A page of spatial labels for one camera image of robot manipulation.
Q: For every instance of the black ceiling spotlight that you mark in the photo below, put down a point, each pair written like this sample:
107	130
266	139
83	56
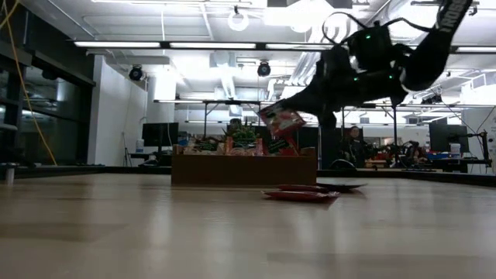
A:
432	100
264	69
135	73

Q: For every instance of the grey metal post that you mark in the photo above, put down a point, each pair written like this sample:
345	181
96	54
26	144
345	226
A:
9	172

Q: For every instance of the wooden three-compartment box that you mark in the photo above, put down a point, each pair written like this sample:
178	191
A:
244	170

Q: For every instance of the white bottle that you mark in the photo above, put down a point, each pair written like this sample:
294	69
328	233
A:
140	146

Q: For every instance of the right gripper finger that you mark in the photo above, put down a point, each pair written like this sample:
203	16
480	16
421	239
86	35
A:
327	118
310	100

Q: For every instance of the person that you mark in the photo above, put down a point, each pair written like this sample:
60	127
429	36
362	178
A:
352	149
233	124
415	155

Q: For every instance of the black office desk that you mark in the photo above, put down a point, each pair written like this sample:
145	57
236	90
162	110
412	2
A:
461	162

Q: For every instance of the white container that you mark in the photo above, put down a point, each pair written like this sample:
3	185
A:
455	150

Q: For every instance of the black computer monitor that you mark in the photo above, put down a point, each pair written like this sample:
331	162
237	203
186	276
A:
445	137
159	135

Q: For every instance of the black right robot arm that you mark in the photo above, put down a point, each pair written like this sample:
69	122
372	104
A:
430	58

